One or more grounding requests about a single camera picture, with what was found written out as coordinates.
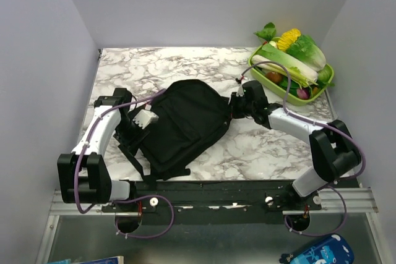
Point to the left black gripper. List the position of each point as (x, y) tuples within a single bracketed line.
[(125, 140)]

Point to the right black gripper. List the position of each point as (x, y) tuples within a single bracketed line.
[(234, 112)]

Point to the black student backpack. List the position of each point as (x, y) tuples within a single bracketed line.
[(192, 116)]

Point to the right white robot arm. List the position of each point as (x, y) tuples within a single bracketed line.
[(332, 150)]

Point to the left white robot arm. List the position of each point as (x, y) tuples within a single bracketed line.
[(83, 176)]

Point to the green vegetable tray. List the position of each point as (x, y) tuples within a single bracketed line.
[(273, 77)]

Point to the napa cabbage toy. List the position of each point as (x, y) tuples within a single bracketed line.
[(299, 72)]

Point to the green leaf sprig toy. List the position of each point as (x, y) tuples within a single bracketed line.
[(267, 33)]

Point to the yellow corn toy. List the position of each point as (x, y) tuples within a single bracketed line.
[(287, 39)]

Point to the green lettuce toy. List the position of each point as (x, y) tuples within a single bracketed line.
[(305, 50)]

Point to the blue pencil case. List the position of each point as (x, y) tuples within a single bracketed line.
[(329, 249)]

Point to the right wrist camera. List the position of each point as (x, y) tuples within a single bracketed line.
[(241, 91)]

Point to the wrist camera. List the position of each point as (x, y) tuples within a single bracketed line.
[(144, 118), (241, 91)]

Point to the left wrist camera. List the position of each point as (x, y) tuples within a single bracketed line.
[(144, 118)]

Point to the black mounting base rail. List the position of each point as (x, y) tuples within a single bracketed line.
[(201, 202)]

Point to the aluminium extrusion rail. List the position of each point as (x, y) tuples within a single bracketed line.
[(326, 201)]

